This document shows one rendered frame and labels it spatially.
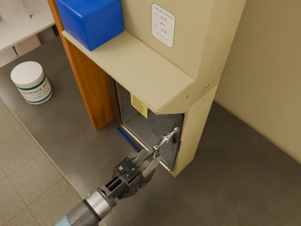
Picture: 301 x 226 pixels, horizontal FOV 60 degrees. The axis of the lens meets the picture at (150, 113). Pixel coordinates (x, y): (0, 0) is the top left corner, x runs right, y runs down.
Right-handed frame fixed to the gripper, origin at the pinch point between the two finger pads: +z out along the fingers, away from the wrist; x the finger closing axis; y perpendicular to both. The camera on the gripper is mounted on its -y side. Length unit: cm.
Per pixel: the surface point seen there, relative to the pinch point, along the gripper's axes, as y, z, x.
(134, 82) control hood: 36.4, -3.8, 3.0
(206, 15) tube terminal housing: 51, 6, -5
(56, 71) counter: -21, 3, 73
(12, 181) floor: -114, -54, 95
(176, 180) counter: -20.6, 5.0, -6.6
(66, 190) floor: -114, -29, 61
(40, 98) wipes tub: -17, -12, 61
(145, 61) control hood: 36.4, 1.9, 5.7
